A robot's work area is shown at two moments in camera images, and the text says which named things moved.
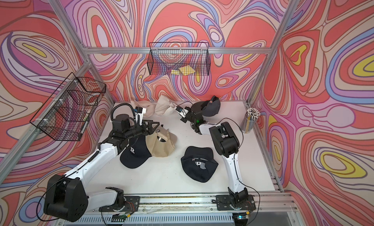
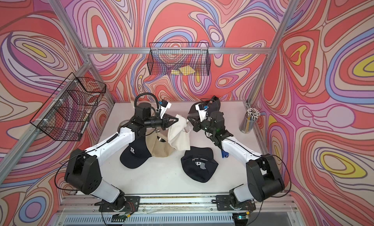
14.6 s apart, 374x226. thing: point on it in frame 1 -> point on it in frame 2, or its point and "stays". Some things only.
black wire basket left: x=64 y=114 stays
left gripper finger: x=149 y=124 -> x=170 y=118
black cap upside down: x=199 y=163 stays
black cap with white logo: x=136 y=153 stays
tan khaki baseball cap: x=161 y=142 stays
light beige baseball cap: x=163 y=107 -> x=178 y=135
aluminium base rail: x=275 y=209 stays
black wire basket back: x=178 y=58 stays
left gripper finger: x=151 y=130 -> x=169 y=123
